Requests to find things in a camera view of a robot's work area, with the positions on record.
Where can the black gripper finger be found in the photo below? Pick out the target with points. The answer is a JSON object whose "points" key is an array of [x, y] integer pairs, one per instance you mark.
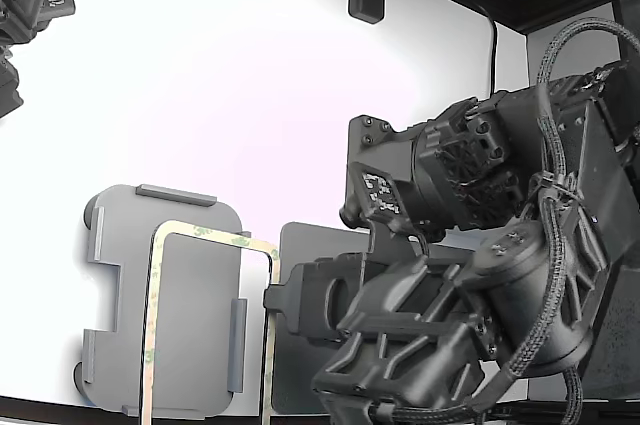
{"points": [[277, 297]]}

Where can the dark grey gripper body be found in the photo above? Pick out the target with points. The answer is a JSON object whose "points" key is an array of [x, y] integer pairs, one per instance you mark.
{"points": [[320, 300]]}

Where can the beige rectangular frame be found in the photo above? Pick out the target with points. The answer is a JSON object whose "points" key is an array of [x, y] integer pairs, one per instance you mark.
{"points": [[154, 295]]}

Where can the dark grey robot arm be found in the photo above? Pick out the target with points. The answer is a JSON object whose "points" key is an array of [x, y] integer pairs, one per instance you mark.
{"points": [[590, 185]]}

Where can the grey flat rectangular mat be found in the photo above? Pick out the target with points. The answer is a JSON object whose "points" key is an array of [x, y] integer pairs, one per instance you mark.
{"points": [[320, 240]]}

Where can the grey holder plate with tabs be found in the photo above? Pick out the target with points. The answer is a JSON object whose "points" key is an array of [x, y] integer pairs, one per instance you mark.
{"points": [[125, 225]]}

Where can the dark machine assembly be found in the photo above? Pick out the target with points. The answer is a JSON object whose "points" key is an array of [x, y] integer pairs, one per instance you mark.
{"points": [[17, 10]]}

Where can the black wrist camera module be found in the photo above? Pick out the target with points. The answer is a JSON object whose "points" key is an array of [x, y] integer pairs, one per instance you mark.
{"points": [[377, 192]]}

